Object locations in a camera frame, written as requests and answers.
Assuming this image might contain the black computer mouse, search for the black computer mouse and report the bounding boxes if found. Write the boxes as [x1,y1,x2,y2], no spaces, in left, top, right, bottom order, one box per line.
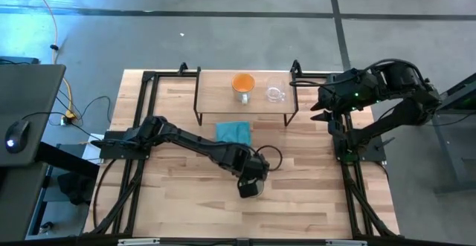
[4,119,30,154]

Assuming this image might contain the grey metal cart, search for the grey metal cart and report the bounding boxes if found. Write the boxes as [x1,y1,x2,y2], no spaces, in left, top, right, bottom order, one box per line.
[431,73,476,195]

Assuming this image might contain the black bag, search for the black bag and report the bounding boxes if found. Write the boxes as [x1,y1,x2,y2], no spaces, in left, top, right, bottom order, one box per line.
[57,171,94,206]

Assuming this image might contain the small clear glass cup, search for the small clear glass cup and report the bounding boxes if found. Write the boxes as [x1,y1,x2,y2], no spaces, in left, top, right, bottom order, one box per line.
[265,77,287,104]

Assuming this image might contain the orange mug white handle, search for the orange mug white handle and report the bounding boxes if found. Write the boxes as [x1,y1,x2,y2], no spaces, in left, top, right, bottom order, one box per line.
[231,72,257,105]

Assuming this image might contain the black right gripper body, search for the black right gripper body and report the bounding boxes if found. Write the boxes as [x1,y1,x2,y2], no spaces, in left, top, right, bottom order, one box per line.
[318,73,355,138]

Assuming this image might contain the yellow cable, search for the yellow cable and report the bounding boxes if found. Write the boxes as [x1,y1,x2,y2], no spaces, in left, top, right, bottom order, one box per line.
[28,0,77,121]

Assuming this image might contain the grey desk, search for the grey desk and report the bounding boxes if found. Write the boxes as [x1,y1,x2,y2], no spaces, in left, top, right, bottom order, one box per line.
[0,63,100,242]

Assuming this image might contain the teal cloth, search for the teal cloth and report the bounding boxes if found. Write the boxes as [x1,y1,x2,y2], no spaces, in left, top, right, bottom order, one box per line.
[216,121,253,146]

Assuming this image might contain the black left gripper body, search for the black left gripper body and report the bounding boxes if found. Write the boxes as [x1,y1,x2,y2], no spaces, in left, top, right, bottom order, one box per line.
[237,154,271,184]

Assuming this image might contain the black aluminium rig frame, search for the black aluminium rig frame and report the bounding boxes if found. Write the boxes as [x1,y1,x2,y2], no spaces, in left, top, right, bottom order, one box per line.
[83,59,401,246]

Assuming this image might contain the thin black cable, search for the thin black cable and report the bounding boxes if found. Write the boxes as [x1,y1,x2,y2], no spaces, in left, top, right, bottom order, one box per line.
[80,95,115,124]

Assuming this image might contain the wooden shelf black metal legs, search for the wooden shelf black metal legs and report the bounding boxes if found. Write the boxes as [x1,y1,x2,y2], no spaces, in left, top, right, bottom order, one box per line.
[193,66,300,127]

